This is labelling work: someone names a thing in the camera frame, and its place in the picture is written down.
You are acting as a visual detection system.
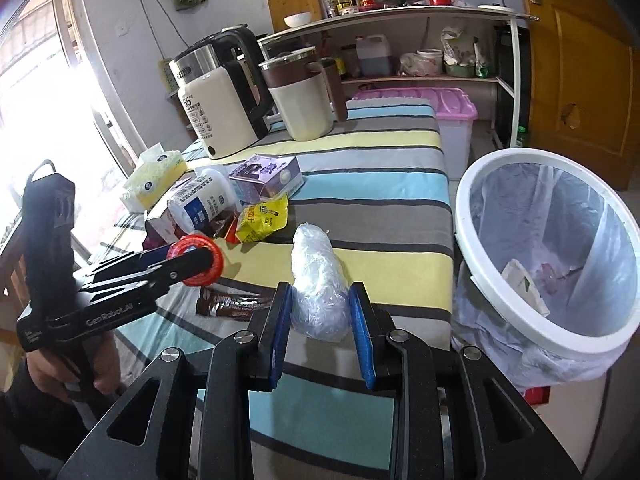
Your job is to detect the brown snack wrapper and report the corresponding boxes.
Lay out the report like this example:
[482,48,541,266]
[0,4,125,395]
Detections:
[196,287,276,318]

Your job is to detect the white plastic bags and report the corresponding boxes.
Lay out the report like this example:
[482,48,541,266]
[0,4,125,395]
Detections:
[440,27,488,78]

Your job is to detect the plastic jug with dark liquid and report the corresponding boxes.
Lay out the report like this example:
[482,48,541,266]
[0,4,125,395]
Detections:
[355,34,392,77]

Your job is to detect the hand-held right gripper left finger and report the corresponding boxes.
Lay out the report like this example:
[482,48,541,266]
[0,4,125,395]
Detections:
[57,282,293,480]

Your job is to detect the white shelf unit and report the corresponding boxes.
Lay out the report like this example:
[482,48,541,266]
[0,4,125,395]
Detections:
[257,4,540,148]

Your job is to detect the dark red snack packet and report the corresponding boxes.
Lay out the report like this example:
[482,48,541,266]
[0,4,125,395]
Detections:
[210,210,243,243]

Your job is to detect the person's left hand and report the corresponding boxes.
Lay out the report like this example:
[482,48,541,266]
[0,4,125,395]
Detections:
[25,332,122,407]

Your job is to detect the cream electric kettle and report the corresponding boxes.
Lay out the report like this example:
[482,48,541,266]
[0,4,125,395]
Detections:
[177,65,275,161]

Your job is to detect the clear storage box pink lid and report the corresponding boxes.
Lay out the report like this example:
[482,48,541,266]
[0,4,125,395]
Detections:
[351,86,478,181]

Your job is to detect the yellow snack packet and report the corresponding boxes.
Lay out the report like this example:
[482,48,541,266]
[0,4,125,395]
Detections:
[235,194,290,245]

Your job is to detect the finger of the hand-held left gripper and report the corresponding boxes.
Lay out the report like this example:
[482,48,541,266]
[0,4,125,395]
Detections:
[75,245,173,286]
[75,247,215,303]

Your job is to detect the stainless steel electric kettle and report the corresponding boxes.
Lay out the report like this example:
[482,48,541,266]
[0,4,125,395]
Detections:
[168,24,266,111]

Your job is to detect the white paper carton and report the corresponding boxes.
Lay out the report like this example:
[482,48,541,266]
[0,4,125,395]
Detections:
[501,259,551,318]

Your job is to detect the purple printed box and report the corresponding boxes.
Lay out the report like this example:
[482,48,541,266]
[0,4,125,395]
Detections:
[229,155,304,206]

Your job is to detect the cream mug with brown band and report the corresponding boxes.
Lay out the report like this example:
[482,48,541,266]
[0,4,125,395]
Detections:
[258,47,349,142]

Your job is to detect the striped tablecloth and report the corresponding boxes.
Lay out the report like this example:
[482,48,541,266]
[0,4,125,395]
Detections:
[75,97,456,480]

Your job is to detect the clear plastic bag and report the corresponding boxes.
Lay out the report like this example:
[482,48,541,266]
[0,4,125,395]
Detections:
[290,222,352,343]

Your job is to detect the yellow tissue pack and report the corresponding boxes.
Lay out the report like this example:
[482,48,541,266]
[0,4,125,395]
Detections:
[119,144,188,211]

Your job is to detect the red tape roll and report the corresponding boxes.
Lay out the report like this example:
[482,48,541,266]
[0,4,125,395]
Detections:
[167,234,226,288]

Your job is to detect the white bottle with blue label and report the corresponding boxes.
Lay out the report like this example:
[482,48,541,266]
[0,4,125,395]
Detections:
[167,167,238,236]

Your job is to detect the white jar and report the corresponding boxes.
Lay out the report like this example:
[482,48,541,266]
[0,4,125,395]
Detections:
[416,49,444,76]

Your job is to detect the white bin with plastic liner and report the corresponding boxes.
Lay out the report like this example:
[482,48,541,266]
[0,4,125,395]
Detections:
[451,149,637,392]

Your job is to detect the yellow wooden door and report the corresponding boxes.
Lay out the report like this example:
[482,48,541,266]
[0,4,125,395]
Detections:
[515,0,640,192]

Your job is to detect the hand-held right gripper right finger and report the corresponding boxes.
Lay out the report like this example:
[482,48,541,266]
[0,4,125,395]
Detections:
[348,282,583,480]

